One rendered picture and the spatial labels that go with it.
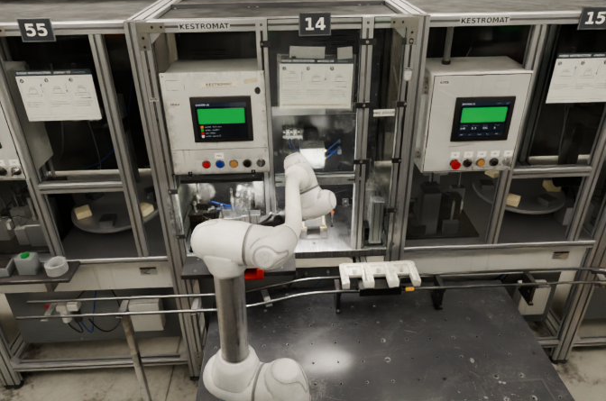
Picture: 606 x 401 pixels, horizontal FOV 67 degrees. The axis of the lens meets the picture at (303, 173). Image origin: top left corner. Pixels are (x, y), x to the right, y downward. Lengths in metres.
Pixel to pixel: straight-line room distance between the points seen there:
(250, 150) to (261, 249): 0.74
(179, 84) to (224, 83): 0.18
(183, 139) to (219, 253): 0.73
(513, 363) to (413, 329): 0.43
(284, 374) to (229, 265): 0.49
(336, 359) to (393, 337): 0.29
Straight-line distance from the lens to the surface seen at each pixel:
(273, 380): 1.77
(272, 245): 1.38
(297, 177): 1.83
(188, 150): 2.06
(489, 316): 2.48
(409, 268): 2.33
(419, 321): 2.36
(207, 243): 1.47
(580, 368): 3.41
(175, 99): 1.98
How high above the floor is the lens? 2.34
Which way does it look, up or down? 28 degrees down
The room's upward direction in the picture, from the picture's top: 1 degrees counter-clockwise
